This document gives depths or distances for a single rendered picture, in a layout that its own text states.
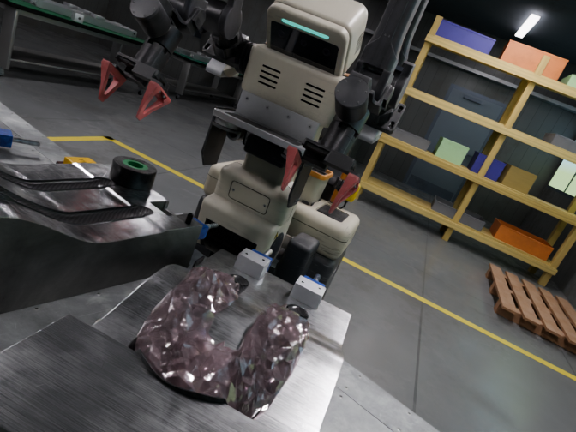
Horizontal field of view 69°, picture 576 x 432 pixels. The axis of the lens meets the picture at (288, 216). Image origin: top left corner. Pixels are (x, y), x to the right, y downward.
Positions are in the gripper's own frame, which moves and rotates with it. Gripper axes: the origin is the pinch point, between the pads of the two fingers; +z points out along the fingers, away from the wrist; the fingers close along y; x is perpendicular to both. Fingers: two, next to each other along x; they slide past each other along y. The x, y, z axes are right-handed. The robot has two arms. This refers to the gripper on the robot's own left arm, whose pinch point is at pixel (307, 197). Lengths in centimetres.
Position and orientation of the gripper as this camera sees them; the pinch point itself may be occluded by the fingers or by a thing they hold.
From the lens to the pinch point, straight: 76.7
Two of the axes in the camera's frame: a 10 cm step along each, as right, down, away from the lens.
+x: 1.2, 2.4, 9.6
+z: -4.8, 8.7, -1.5
